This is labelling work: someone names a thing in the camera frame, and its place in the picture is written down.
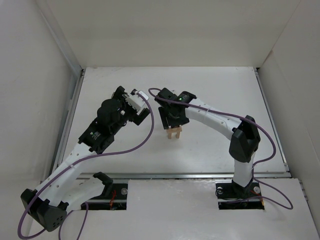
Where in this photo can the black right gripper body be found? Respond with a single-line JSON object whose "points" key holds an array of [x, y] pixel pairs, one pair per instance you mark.
{"points": [[173, 119]]}

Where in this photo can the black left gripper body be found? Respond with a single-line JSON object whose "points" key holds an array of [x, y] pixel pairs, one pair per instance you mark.
{"points": [[129, 105]]}

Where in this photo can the wooden block numbered 55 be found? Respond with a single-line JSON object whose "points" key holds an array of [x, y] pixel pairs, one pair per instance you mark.
{"points": [[174, 129]]}

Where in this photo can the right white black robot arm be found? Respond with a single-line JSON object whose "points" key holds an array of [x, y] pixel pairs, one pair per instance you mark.
{"points": [[243, 136]]}

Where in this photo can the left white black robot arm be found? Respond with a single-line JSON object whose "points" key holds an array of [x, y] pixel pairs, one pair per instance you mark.
{"points": [[51, 201]]}

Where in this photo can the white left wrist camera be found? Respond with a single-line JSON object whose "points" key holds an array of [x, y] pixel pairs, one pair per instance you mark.
{"points": [[137, 99]]}

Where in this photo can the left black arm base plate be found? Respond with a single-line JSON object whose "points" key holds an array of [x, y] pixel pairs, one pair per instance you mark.
{"points": [[118, 192]]}

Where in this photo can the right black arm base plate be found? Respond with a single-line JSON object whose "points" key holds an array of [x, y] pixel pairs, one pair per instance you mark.
{"points": [[230, 191]]}

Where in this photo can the aluminium rail frame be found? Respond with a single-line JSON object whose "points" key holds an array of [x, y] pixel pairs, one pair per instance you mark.
{"points": [[199, 152]]}

